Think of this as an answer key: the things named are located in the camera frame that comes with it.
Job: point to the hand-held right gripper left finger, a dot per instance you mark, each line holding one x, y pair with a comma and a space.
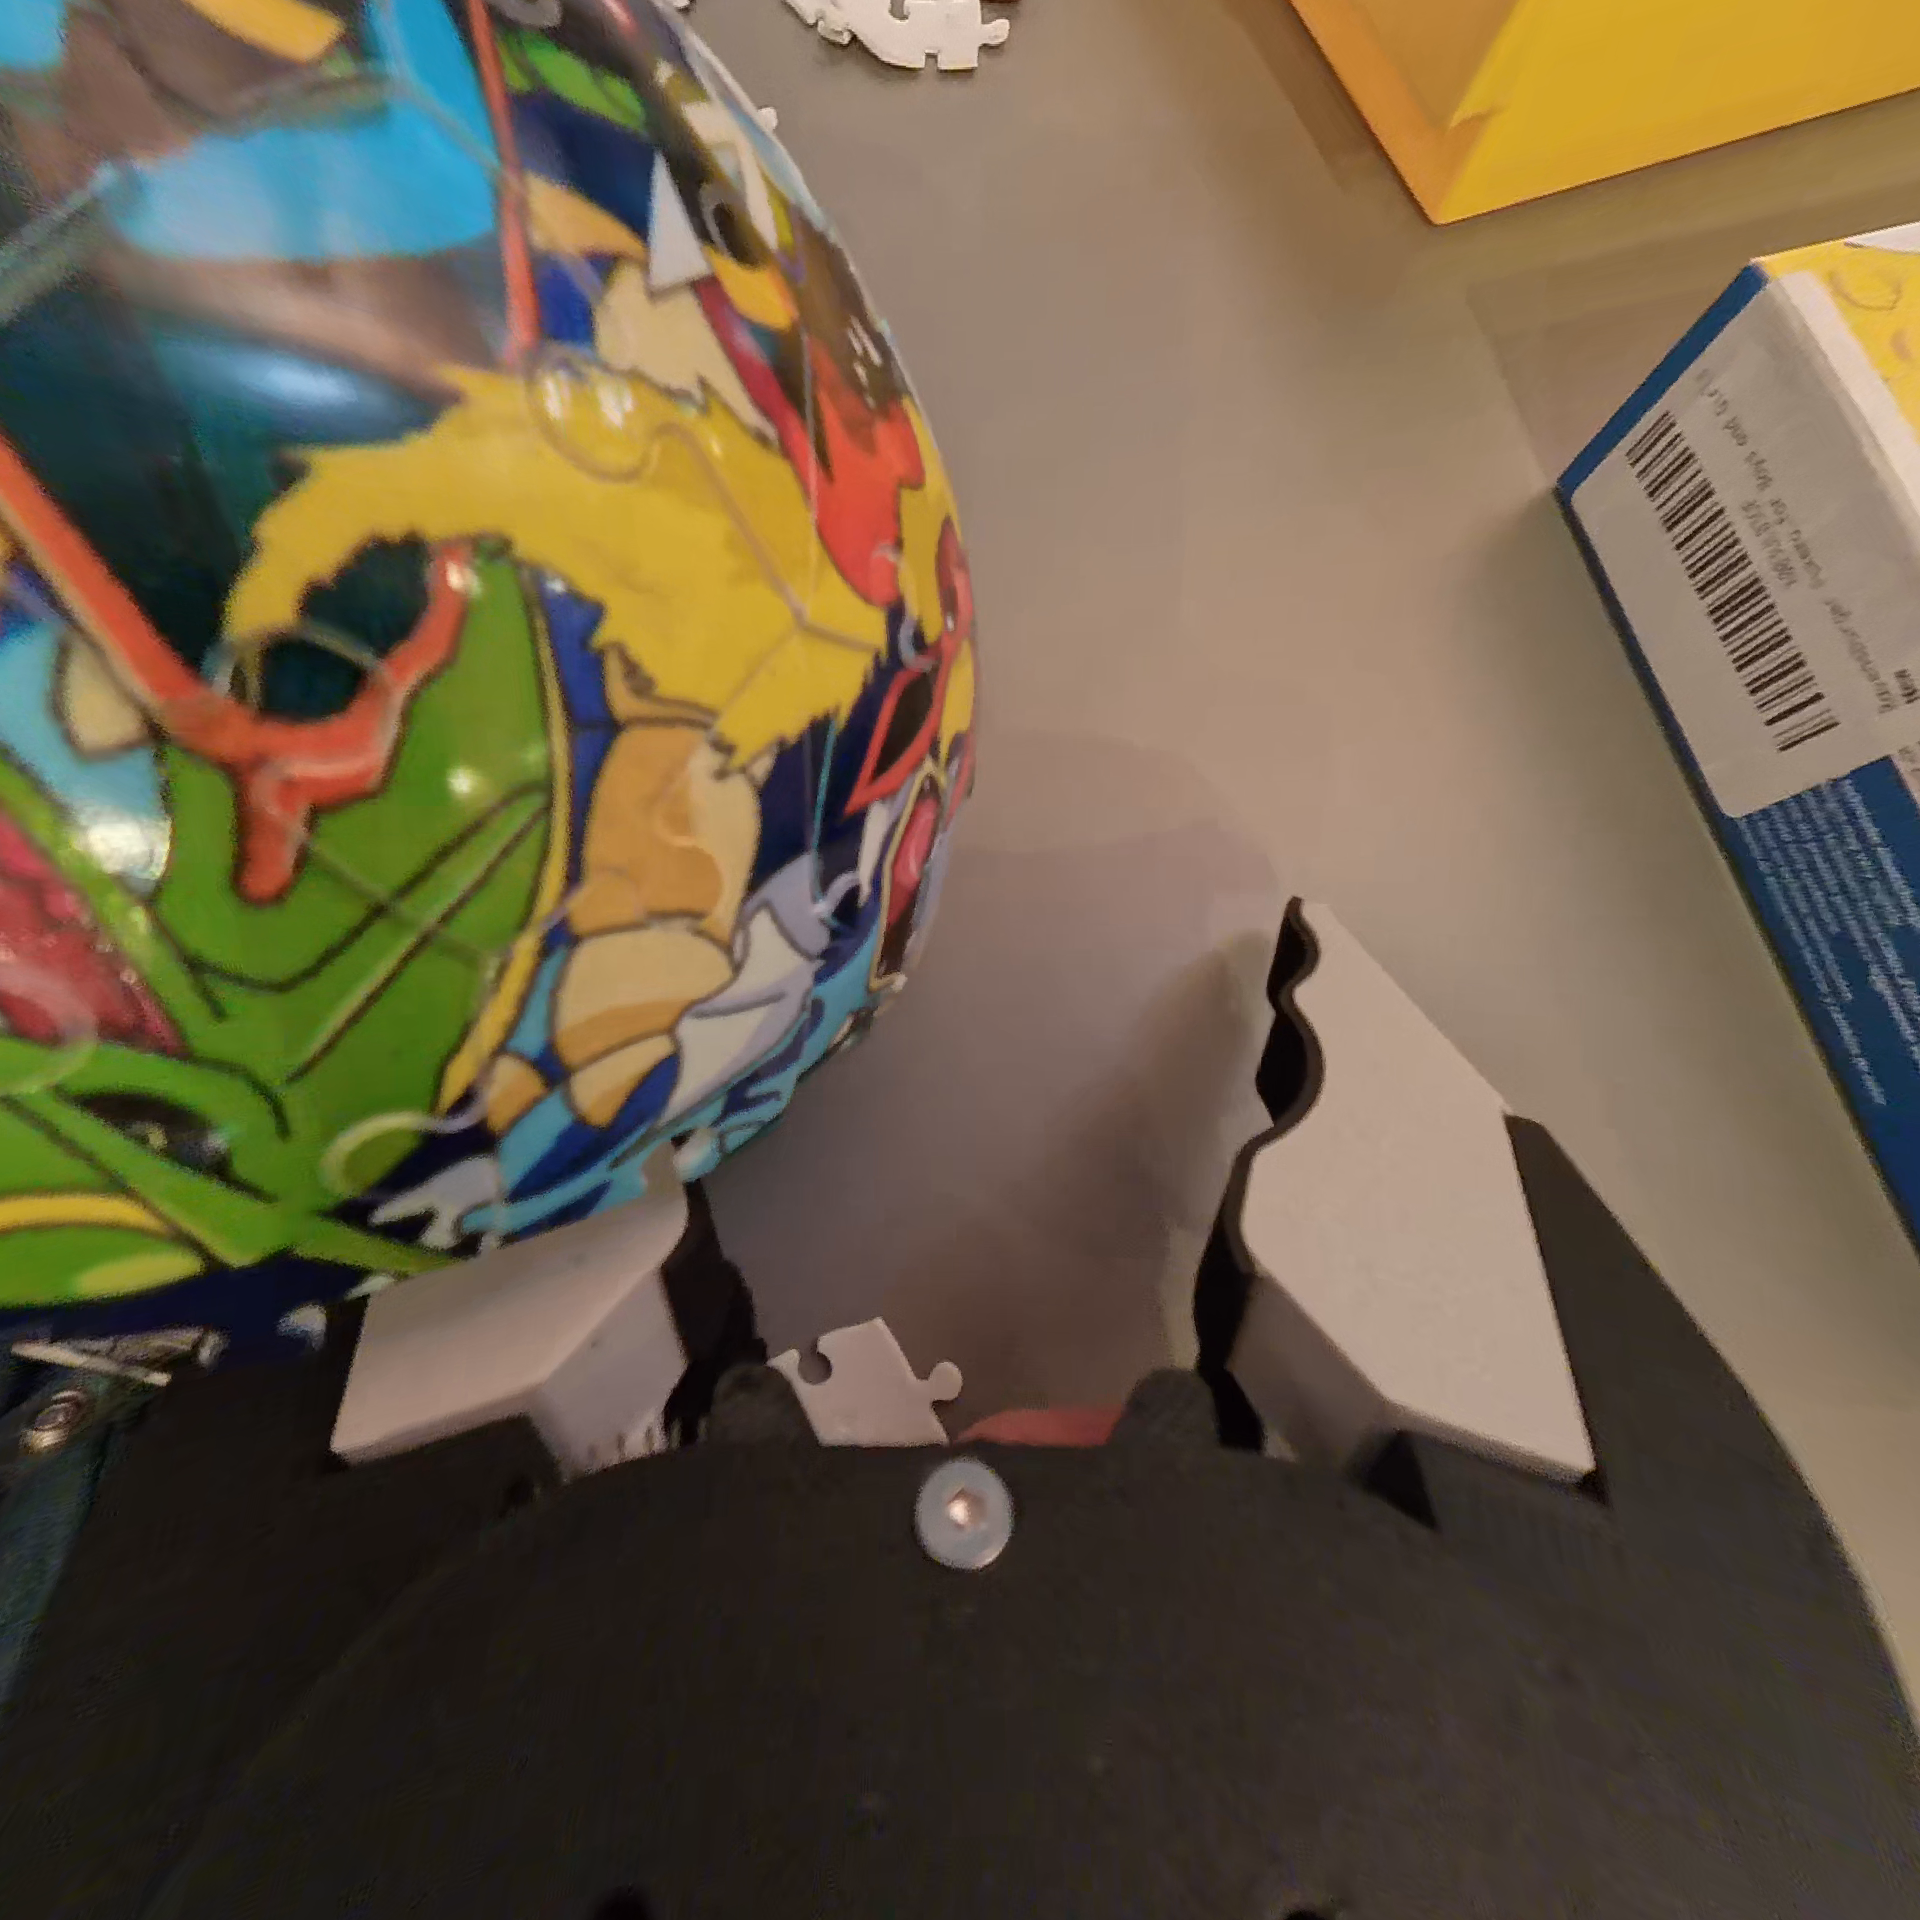
495, 1343

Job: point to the red puzzle piece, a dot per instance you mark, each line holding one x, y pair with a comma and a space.
1038, 1423

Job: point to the colourful puzzle ball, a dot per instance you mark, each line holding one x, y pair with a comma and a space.
451, 643

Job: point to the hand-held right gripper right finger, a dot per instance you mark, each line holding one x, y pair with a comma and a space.
1388, 1185

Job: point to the white puzzle piece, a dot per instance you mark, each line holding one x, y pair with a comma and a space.
873, 1382

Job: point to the group of white puzzle pieces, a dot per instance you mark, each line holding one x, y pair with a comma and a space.
901, 24

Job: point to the blue and yellow box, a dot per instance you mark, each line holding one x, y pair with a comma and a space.
1753, 661

